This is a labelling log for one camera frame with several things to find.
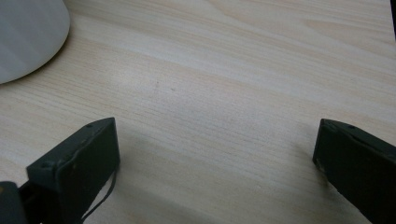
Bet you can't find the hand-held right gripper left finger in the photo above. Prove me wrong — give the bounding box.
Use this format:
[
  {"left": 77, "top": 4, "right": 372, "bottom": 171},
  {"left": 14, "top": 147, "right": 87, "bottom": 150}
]
[{"left": 18, "top": 117, "right": 121, "bottom": 224}]

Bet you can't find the white round plate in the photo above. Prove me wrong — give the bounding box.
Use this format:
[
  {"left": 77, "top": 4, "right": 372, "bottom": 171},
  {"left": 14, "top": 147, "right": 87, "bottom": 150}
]
[{"left": 0, "top": 0, "right": 71, "bottom": 85}]

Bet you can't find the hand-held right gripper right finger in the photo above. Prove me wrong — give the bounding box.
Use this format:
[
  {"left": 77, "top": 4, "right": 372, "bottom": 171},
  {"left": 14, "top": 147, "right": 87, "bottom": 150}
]
[{"left": 312, "top": 118, "right": 396, "bottom": 224}]

